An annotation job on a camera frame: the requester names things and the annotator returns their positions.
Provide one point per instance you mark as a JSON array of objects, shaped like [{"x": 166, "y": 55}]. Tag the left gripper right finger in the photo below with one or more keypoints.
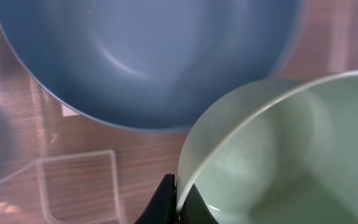
[{"x": 195, "y": 211}]

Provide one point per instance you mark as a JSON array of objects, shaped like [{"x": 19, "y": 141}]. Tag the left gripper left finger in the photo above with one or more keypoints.
[{"x": 161, "y": 208}]

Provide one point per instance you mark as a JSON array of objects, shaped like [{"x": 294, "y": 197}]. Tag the white label in container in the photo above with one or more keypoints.
[{"x": 66, "y": 111}]

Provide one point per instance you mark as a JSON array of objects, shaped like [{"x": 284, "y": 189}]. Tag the dark blue bowl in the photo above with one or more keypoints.
[{"x": 148, "y": 64}]

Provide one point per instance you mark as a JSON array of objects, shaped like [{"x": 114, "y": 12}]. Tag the mint green bowl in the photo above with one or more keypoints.
[{"x": 277, "y": 151}]

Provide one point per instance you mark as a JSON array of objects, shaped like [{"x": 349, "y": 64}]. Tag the clear plastic storage container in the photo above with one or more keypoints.
[{"x": 72, "y": 169}]

